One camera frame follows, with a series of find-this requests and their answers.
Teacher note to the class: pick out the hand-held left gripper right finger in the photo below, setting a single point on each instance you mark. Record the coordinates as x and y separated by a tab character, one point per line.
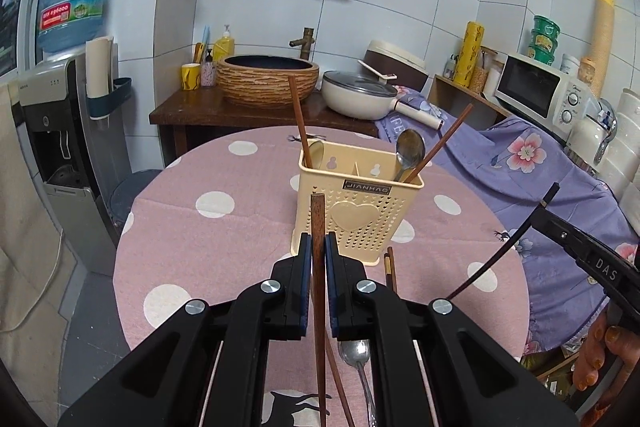
331	307

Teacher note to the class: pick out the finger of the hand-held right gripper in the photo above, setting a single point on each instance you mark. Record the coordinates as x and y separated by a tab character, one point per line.
560	229

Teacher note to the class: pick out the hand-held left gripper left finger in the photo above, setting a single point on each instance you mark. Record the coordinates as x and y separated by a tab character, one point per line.
305	307

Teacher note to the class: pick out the cream plastic utensil holder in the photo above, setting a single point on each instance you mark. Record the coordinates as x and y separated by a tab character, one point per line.
380	227

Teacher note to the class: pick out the pale lilac spoon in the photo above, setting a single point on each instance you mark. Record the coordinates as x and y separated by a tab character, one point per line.
316	154

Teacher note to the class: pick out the plain metal spoon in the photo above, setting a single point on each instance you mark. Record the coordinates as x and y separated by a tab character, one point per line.
410	147

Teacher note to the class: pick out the person's right hand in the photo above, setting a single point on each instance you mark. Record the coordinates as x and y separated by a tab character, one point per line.
600	357

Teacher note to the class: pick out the purple floral cloth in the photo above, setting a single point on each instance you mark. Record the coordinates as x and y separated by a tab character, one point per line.
500	187

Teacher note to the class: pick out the white kettle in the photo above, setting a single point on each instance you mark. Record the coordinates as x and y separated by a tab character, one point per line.
585	137

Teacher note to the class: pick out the stack of white bowls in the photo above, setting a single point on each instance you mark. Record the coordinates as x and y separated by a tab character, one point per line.
625	142

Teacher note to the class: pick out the pink polka dot tablecloth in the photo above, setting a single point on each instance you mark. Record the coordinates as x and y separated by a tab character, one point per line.
200	257

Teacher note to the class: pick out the white microwave oven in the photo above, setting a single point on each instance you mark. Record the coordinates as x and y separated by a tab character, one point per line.
525	87

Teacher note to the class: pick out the orange lid jar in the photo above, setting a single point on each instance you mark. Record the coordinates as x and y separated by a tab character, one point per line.
588	79

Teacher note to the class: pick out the white storage jar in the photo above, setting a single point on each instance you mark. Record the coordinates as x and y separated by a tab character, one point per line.
494	79

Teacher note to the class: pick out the small white jar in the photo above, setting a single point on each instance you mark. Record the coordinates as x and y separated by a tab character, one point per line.
569	64

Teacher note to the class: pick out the light wooden cabinet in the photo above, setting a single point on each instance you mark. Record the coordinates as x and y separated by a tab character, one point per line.
450	97

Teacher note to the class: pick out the glass jar of beans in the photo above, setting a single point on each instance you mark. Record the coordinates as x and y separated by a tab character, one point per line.
482	74

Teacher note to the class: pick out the small clear bottle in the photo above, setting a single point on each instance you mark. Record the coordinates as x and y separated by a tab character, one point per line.
450	68

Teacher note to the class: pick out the yellow patterned roll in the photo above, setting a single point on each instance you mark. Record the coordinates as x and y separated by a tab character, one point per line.
470	52

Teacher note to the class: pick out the grey trash bin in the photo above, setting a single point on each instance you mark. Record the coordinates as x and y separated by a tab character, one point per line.
135	197

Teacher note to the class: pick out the tall paper cup stack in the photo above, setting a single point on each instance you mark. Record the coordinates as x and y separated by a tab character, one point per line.
600	27

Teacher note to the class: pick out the cream pan with glass lid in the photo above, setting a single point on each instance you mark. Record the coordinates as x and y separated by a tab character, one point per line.
350	99

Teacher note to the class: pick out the dark wooden vanity table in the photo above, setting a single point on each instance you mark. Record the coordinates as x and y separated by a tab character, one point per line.
200	109

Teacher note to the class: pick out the woven pattern wash basin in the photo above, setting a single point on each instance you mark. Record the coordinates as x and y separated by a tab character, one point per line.
265	84

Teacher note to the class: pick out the brown and cream rice cooker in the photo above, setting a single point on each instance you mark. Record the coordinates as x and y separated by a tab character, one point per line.
395	57

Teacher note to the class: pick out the yellow mug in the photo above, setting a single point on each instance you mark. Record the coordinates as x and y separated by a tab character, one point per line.
191	77

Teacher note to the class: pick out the bronze faucet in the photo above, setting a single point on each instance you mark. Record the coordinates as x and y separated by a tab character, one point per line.
305	44

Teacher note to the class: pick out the yellow soap dispenser bottle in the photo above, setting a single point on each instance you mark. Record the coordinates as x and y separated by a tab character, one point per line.
223	47

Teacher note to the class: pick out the teal cup holder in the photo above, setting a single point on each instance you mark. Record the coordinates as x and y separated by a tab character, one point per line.
120	99

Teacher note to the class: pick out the blue toothbrush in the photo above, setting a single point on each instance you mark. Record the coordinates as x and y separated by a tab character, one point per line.
205	42

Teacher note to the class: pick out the beige cloth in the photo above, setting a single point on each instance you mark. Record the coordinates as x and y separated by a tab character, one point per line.
20	232

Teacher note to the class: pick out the white paper cup tube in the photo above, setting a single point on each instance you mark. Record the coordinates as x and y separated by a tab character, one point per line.
99	67

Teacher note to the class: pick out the grey water dispenser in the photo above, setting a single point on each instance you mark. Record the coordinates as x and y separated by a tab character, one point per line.
50	97

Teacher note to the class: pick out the sliding glass window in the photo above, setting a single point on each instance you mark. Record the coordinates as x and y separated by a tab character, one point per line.
10	32

